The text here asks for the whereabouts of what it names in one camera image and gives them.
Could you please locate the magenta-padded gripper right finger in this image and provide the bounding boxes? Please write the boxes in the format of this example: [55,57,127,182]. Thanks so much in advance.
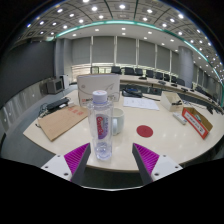
[132,142,183,186]

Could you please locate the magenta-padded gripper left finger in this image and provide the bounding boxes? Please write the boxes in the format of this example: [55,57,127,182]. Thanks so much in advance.
[41,142,92,186]

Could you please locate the clear plastic water bottle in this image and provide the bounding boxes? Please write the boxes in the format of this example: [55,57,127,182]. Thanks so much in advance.
[87,89,114,162]

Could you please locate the flat round red coaster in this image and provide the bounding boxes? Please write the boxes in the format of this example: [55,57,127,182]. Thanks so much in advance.
[136,124,154,138]

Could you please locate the brown kraft paper envelope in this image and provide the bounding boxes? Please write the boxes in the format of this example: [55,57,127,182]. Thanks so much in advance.
[35,104,90,142]

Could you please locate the white ceramic mug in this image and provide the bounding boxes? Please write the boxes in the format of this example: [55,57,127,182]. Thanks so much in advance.
[111,107,125,136]

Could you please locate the white paper sheet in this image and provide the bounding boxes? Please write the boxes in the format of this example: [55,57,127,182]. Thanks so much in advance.
[122,96,160,111]

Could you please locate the black power strip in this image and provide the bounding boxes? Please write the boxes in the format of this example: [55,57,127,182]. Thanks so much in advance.
[45,96,71,113]

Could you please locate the open brown box, red label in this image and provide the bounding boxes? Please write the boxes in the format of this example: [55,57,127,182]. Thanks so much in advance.
[181,106,214,140]

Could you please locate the small open white box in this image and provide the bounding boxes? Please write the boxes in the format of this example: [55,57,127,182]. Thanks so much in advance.
[160,91,184,113]

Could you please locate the large white cardboard box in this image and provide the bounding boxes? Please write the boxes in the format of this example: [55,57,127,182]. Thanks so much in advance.
[76,73,121,107]

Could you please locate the grey box monitor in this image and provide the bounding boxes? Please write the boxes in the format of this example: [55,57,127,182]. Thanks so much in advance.
[39,77,65,95]

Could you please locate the long curved conference desk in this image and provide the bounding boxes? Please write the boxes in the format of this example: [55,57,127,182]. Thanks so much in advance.
[71,73,224,113]

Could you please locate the round ceiling lights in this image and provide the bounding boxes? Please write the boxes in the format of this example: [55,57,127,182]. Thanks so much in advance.
[26,0,224,81]

